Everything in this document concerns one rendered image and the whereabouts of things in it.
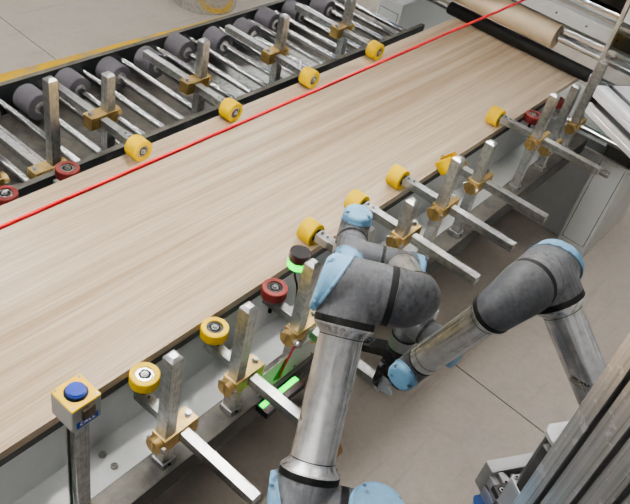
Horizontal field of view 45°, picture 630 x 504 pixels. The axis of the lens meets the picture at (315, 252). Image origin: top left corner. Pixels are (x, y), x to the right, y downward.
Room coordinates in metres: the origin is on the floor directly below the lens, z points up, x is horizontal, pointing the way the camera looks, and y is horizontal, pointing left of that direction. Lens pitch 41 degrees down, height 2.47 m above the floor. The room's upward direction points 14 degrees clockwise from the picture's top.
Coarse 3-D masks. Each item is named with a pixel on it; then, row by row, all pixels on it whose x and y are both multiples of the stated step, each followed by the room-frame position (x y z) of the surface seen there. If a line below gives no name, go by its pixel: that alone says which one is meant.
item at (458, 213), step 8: (408, 176) 2.30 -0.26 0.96; (408, 184) 2.27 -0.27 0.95; (416, 184) 2.27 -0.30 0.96; (416, 192) 2.25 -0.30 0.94; (424, 192) 2.24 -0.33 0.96; (432, 192) 2.24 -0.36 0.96; (432, 200) 2.21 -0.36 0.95; (456, 208) 2.18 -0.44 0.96; (456, 216) 2.16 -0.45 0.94; (464, 216) 2.15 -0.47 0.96; (472, 216) 2.16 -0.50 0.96; (472, 224) 2.13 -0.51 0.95; (480, 224) 2.12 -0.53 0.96; (480, 232) 2.11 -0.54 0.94; (488, 232) 2.09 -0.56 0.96; (496, 232) 2.10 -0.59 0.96; (496, 240) 2.08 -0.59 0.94; (504, 240) 2.07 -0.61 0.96; (512, 240) 2.08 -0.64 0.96; (504, 248) 2.06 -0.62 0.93; (512, 248) 2.05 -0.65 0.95
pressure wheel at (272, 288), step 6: (264, 282) 1.64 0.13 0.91; (270, 282) 1.64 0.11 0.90; (276, 282) 1.65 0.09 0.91; (282, 282) 1.65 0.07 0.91; (264, 288) 1.61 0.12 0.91; (270, 288) 1.62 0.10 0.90; (276, 288) 1.62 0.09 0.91; (282, 288) 1.63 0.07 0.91; (264, 294) 1.60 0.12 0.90; (270, 294) 1.59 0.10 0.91; (276, 294) 1.60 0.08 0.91; (282, 294) 1.60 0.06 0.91; (270, 300) 1.59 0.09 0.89; (276, 300) 1.59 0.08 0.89; (282, 300) 1.60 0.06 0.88; (270, 312) 1.62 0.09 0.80
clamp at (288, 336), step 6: (312, 318) 1.57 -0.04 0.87; (288, 324) 1.53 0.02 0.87; (306, 324) 1.54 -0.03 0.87; (312, 324) 1.55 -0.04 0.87; (282, 330) 1.51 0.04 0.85; (288, 330) 1.50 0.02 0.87; (294, 330) 1.51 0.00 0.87; (306, 330) 1.53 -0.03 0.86; (282, 336) 1.49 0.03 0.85; (288, 336) 1.48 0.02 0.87; (294, 336) 1.49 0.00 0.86; (300, 336) 1.51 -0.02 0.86; (282, 342) 1.49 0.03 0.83; (288, 342) 1.48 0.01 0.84
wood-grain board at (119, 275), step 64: (384, 64) 3.26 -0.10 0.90; (448, 64) 3.43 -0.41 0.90; (512, 64) 3.61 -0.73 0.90; (192, 128) 2.36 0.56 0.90; (256, 128) 2.46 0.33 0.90; (320, 128) 2.58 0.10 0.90; (384, 128) 2.70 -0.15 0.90; (448, 128) 2.82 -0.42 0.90; (64, 192) 1.82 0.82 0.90; (128, 192) 1.90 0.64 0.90; (192, 192) 1.98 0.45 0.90; (256, 192) 2.07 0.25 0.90; (320, 192) 2.16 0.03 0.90; (384, 192) 2.25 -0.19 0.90; (0, 256) 1.48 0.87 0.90; (64, 256) 1.54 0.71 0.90; (128, 256) 1.61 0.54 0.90; (192, 256) 1.68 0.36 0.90; (256, 256) 1.75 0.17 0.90; (0, 320) 1.26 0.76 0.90; (64, 320) 1.31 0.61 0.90; (128, 320) 1.37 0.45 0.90; (192, 320) 1.42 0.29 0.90; (0, 384) 1.07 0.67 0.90; (0, 448) 0.90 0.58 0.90
